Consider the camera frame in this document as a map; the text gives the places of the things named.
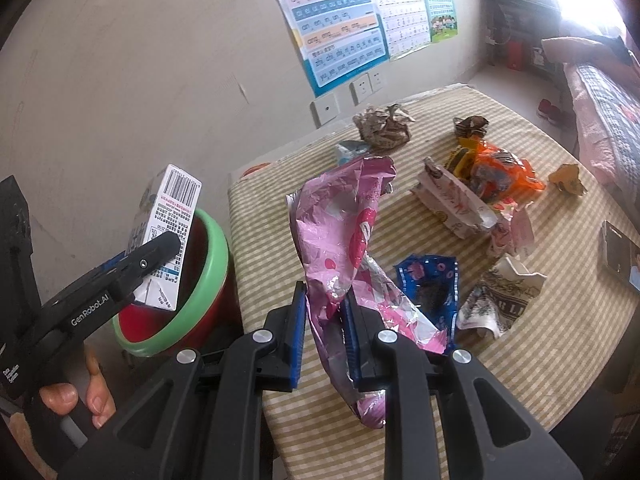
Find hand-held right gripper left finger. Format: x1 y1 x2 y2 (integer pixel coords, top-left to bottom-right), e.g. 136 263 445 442
57 280 308 480

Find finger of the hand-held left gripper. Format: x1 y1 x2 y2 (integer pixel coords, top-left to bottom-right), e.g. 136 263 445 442
119 233 182 307
42 252 132 307

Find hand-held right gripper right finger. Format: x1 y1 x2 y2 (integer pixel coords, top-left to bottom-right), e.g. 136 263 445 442
342 290 583 480

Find red bin with green rim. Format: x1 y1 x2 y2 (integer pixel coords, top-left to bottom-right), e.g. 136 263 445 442
111 208 246 358

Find white printed carton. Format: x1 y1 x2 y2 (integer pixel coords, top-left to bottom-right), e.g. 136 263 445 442
125 164 203 311

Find pink foil wrapper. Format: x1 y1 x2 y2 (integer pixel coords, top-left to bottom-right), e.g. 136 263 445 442
285 156 451 428

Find pink and white paper wrapper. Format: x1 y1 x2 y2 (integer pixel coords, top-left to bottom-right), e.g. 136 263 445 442
410 157 536 261

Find orange snack packet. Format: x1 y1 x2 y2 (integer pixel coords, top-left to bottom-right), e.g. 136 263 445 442
467 141 547 206

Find person's left hand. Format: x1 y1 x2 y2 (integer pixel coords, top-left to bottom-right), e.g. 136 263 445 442
39 345 118 431

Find blue snack wrapper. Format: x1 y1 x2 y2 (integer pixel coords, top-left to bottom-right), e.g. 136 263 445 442
394 255 460 353

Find black and white printed paper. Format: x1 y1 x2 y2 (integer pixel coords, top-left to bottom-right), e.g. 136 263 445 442
456 257 548 338

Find light blue small packet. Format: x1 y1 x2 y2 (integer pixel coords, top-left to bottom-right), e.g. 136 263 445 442
334 141 373 166

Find striped tablecloth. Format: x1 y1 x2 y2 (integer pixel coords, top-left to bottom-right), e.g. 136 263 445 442
227 82 640 480

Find yellow snack packet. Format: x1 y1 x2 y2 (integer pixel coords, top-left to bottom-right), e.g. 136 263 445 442
445 135 483 178

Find crumpled brown wrapper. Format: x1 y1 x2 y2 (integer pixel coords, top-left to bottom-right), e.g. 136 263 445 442
352 104 416 153

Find small dark brown wrapper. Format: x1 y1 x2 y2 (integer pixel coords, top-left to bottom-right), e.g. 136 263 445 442
452 115 491 138

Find small yellow-brown wrapper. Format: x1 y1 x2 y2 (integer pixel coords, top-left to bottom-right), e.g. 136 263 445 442
547 162 587 196

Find smartphone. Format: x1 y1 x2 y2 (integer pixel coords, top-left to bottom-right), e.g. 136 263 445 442
600 220 640 288

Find red shoes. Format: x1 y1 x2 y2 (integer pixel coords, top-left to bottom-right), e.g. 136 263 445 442
536 99 568 126

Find bed with quilt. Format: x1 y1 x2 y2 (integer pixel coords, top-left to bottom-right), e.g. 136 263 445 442
542 35 640 201

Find black shelf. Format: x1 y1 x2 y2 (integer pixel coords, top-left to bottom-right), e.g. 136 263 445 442
480 0 561 68

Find blue wall poster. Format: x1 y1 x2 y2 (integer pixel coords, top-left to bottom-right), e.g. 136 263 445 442
260 0 391 98

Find white wall poster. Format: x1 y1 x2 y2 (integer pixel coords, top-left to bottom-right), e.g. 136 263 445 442
362 0 432 61

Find green wall poster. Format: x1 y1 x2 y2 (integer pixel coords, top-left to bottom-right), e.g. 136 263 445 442
417 0 460 42

